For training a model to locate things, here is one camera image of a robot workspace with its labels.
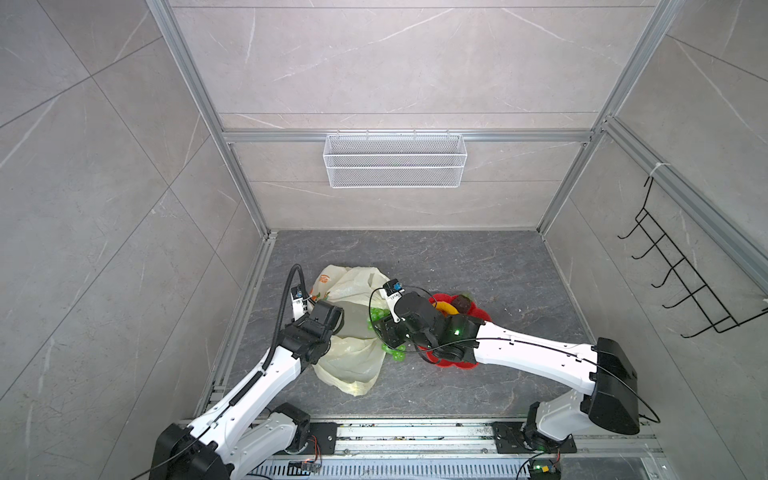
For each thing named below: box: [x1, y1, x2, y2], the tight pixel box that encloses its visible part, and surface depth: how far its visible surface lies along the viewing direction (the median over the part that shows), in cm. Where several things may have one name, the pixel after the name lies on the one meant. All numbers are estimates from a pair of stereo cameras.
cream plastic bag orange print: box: [310, 265, 388, 397], surface depth 81 cm
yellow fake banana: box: [432, 301, 460, 315], surface depth 92 cm
